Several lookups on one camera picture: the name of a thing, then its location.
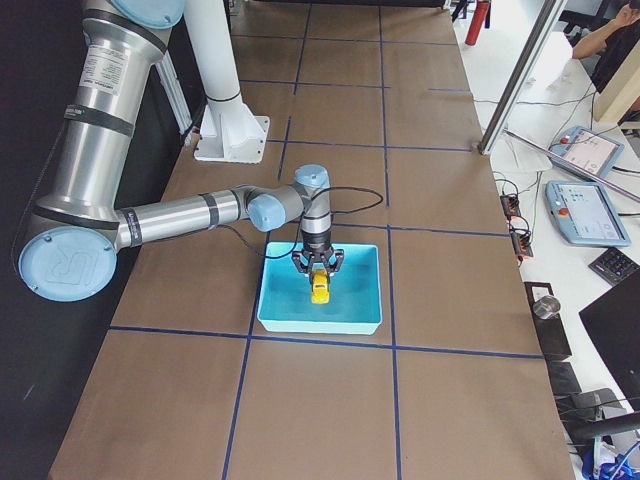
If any yellow beetle toy car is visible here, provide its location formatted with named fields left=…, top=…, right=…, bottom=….
left=310, top=269, right=330, bottom=305

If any turquoise plastic bin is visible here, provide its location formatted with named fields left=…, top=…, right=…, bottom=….
left=257, top=241, right=383, bottom=335

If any upper orange black connector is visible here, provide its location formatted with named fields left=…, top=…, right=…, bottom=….
left=500, top=193, right=521, bottom=219

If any orange black connector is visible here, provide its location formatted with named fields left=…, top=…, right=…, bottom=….
left=510, top=229, right=533, bottom=261
left=500, top=193, right=521, bottom=219

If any lower orange black connector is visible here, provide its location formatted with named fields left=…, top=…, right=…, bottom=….
left=510, top=229, right=533, bottom=261

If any silver metal cup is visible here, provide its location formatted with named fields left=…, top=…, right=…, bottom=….
left=532, top=295, right=561, bottom=320

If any black box under cup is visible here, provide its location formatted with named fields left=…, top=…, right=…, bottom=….
left=524, top=281, right=572, bottom=361

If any lower teach pendant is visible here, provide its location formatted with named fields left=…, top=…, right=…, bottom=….
left=545, top=181, right=631, bottom=247

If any teach pendant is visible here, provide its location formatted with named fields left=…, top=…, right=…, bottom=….
left=549, top=126, right=624, bottom=178
left=545, top=181, right=631, bottom=247

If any black keyboard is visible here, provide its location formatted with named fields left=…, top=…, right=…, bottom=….
left=588, top=247, right=639, bottom=286

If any upper teach pendant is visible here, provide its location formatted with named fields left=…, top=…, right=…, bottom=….
left=549, top=126, right=624, bottom=178

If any red fire extinguisher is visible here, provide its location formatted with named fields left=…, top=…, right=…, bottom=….
left=465, top=1, right=491, bottom=46

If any black laptop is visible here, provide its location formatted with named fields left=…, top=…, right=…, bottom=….
left=579, top=272, right=640, bottom=411

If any seated person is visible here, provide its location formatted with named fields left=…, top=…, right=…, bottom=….
left=572, top=5, right=639, bottom=93

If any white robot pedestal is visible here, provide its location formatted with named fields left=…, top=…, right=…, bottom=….
left=184, top=0, right=270, bottom=164

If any aluminium frame post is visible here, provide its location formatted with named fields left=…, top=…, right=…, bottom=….
left=478, top=0, right=567, bottom=155

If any blue cable bundle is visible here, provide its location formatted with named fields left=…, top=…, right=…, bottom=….
left=581, top=442, right=640, bottom=480

